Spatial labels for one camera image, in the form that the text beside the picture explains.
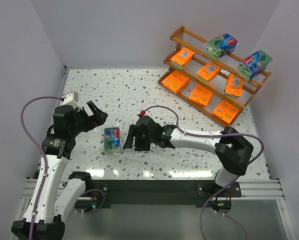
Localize blue sponge pack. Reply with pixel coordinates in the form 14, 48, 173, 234
205, 33, 238, 59
104, 126, 121, 155

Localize orange sponge box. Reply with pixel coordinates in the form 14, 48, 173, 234
196, 61, 221, 84
223, 73, 244, 99
212, 100, 240, 124
170, 47, 195, 70

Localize green sponge pack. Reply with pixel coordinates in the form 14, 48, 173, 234
237, 50, 273, 82

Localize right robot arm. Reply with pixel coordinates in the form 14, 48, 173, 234
123, 115, 254, 198

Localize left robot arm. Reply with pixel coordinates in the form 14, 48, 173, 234
11, 98, 108, 240

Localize wooden shelf rack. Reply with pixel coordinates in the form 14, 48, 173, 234
158, 26, 273, 127

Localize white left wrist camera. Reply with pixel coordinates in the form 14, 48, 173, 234
61, 91, 82, 110

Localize black table base frame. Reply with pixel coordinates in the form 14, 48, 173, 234
74, 178, 243, 210

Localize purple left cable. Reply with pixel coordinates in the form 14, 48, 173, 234
19, 96, 107, 240

